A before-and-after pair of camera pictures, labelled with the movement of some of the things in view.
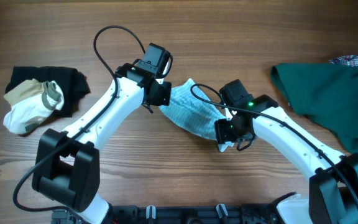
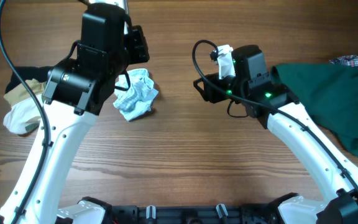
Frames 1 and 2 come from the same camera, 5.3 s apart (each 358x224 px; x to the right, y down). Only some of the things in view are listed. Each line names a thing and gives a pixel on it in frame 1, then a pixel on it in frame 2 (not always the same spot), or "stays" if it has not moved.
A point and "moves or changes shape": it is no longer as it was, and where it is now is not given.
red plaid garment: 357,60 stays
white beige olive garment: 31,104 stays
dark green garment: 345,98 stays
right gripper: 222,135 to 208,94
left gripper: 164,98 to 136,39
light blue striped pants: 189,106 moves or changes shape
